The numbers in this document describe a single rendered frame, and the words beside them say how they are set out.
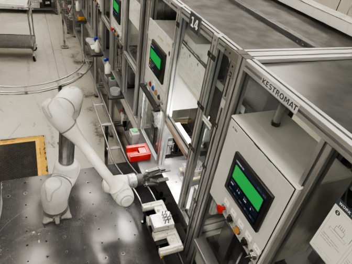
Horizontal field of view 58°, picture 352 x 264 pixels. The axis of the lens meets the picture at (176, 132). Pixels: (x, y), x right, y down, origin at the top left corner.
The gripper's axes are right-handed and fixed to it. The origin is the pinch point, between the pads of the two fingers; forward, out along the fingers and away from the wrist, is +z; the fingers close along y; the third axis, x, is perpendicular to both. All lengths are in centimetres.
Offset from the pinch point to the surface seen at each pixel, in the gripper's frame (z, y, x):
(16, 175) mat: -102, -99, 128
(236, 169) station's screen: -1, 63, -63
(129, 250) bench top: -30, -33, -27
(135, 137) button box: -8.0, -0.9, 43.8
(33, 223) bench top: -84, -33, 9
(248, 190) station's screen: -1, 61, -72
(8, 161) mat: -110, -99, 151
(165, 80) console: 2, 57, 24
